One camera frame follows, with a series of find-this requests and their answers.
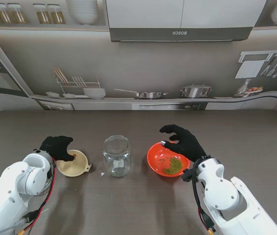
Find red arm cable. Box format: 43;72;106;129
22;158;56;235
198;208;216;235

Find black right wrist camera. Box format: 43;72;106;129
181;168;198;183

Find cream plastic funnel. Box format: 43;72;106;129
56;149;92;178

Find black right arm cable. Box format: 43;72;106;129
191;159;215;233

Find clear glass jar lid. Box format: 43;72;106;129
39;171;53;196

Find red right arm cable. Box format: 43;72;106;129
198;208;216;235

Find green mung beans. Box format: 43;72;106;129
158;157;184;176

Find orange plastic bowl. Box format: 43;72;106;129
147;142;191;177

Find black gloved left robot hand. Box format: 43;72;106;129
39;136;76;163

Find red left arm cable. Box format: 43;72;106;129
22;158;56;235

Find grey left arm network cable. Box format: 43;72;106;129
13;210;38;227

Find printed kitchen backdrop banner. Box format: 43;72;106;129
0;0;277;128

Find clear glass jar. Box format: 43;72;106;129
101;135;132;178

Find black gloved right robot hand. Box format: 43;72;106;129
159;124;207;163

